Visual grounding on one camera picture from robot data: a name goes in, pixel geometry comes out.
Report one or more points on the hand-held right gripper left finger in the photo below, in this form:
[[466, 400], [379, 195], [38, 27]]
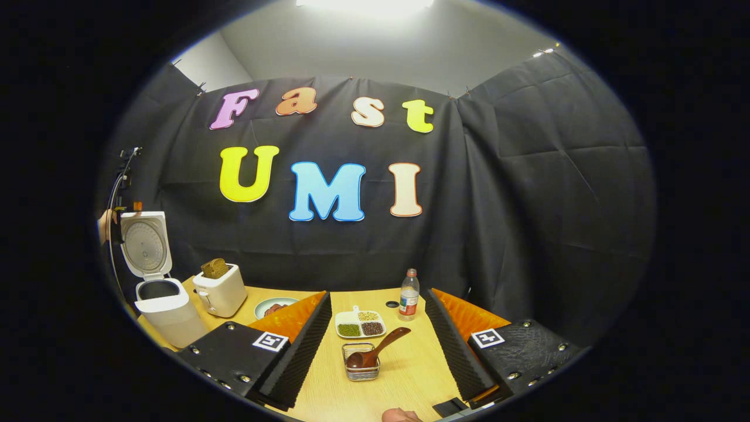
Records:
[[302, 357]]

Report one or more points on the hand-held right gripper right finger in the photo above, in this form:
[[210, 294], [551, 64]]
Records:
[[454, 351]]

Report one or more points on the brown wooden spoon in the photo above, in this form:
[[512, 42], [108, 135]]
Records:
[[381, 346]]

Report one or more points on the white rice cooker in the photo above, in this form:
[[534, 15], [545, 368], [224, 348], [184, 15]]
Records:
[[170, 319]]

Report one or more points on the red meat slice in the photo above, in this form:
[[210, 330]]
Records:
[[281, 307], [270, 311]]

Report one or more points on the pale green plate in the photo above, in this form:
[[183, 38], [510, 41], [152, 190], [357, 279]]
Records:
[[261, 306]]

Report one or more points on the white divided bean dish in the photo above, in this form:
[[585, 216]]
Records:
[[360, 323]]

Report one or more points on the clear bottle red label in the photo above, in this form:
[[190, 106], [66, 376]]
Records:
[[409, 299]]

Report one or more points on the brown bread slice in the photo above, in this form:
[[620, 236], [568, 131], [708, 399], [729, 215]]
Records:
[[210, 271], [221, 265]]

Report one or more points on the white toaster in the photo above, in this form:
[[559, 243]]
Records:
[[225, 296]]

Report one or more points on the ceiling light panel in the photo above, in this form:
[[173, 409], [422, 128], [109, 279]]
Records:
[[363, 3]]

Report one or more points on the small ceiling light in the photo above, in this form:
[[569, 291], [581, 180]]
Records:
[[542, 53]]

